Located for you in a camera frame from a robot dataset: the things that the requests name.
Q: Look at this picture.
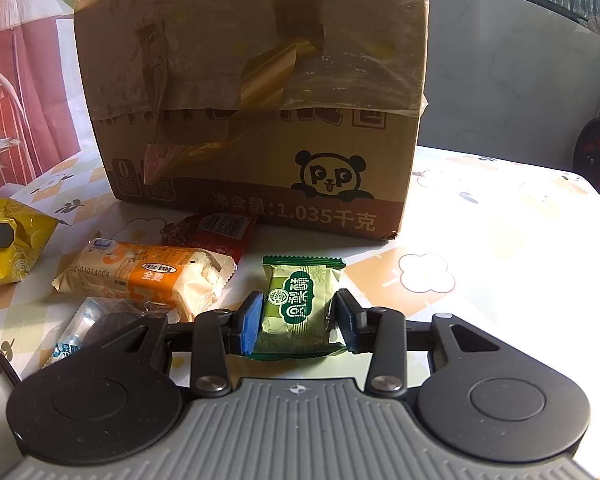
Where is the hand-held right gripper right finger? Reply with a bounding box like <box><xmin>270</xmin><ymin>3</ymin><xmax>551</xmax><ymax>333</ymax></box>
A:
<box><xmin>332</xmin><ymin>290</ymin><xmax>487</xmax><ymax>399</ymax></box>

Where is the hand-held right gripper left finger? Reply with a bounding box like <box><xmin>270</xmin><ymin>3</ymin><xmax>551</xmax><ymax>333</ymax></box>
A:
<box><xmin>122</xmin><ymin>291</ymin><xmax>265</xmax><ymax>399</ymax></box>

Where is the yellow snack bag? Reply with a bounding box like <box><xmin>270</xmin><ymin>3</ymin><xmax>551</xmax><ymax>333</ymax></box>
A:
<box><xmin>0</xmin><ymin>197</ymin><xmax>71</xmax><ymax>287</ymax></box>

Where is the green pastry packet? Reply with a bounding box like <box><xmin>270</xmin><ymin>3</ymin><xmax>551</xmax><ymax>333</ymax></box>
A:
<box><xmin>250</xmin><ymin>255</ymin><xmax>347</xmax><ymax>362</ymax></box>

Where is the clear blue-ended snack packet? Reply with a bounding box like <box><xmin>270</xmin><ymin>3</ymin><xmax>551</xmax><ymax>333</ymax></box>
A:
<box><xmin>44</xmin><ymin>296</ymin><xmax>173</xmax><ymax>368</ymax></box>

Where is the taped cardboard box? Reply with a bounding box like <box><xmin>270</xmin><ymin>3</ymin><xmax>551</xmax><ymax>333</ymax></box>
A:
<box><xmin>74</xmin><ymin>0</ymin><xmax>431</xmax><ymax>244</ymax></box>

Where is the red brown snack packet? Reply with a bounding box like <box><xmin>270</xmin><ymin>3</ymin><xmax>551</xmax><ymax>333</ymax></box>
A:
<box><xmin>159</xmin><ymin>211</ymin><xmax>259</xmax><ymax>266</ymax></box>

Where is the orange bread packet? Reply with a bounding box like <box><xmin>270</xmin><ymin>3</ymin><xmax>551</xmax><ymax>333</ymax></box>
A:
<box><xmin>51</xmin><ymin>237</ymin><xmax>238</xmax><ymax>324</ymax></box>

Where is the red printed curtain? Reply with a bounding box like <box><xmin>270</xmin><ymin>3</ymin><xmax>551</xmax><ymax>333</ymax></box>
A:
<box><xmin>0</xmin><ymin>0</ymin><xmax>146</xmax><ymax>202</ymax></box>

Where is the black cable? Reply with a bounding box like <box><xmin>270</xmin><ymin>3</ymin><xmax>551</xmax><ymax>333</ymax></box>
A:
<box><xmin>0</xmin><ymin>322</ymin><xmax>21</xmax><ymax>389</ymax></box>

